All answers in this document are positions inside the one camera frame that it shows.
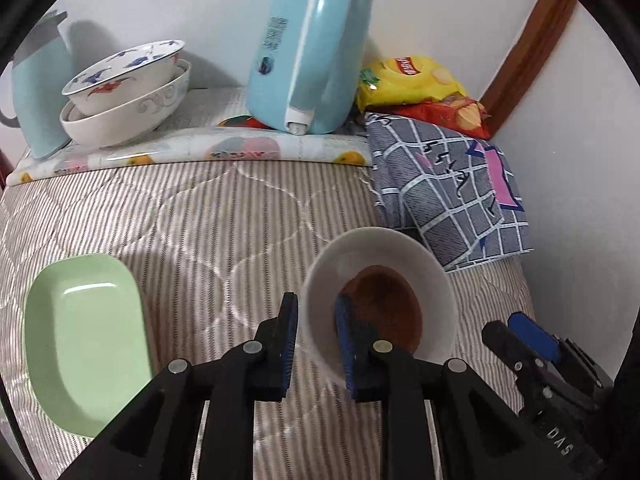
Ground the light blue thermos jug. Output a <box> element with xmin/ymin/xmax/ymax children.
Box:
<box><xmin>1</xmin><ymin>11</ymin><xmax>74</xmax><ymax>159</ymax></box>

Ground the red snack bag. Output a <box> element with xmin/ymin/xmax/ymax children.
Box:
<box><xmin>390</xmin><ymin>96</ymin><xmax>491</xmax><ymax>140</ymax></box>

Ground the white grey-patterned large bowl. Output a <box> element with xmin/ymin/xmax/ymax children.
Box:
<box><xmin>60</xmin><ymin>58</ymin><xmax>192</xmax><ymax>148</ymax></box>

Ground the yellow chips bag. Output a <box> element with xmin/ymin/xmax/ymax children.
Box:
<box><xmin>355</xmin><ymin>55</ymin><xmax>466</xmax><ymax>112</ymax></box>

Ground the green square plate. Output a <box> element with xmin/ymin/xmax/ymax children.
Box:
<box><xmin>24</xmin><ymin>254</ymin><xmax>154</xmax><ymax>438</ymax></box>

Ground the white ceramic bowl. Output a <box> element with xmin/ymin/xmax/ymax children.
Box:
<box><xmin>299</xmin><ymin>226</ymin><xmax>459</xmax><ymax>387</ymax></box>

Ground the brown wooden door frame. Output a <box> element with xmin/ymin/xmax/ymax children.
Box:
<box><xmin>480</xmin><ymin>0</ymin><xmax>577</xmax><ymax>136</ymax></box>

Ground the grey checkered folded cloth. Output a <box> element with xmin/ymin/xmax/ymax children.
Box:
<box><xmin>364</xmin><ymin>113</ymin><xmax>533</xmax><ymax>272</ymax></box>

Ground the blue patterned porcelain bowl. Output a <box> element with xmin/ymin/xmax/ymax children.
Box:
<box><xmin>61</xmin><ymin>39</ymin><xmax>184</xmax><ymax>116</ymax></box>

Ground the striped quilted table cover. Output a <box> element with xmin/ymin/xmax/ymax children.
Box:
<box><xmin>1</xmin><ymin>162</ymin><xmax>534</xmax><ymax>479</ymax></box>

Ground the brown small bowl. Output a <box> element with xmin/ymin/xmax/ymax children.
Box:
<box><xmin>340</xmin><ymin>264</ymin><xmax>423</xmax><ymax>353</ymax></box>

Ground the light blue electric kettle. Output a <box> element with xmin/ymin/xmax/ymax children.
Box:
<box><xmin>246</xmin><ymin>0</ymin><xmax>373</xmax><ymax>136</ymax></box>

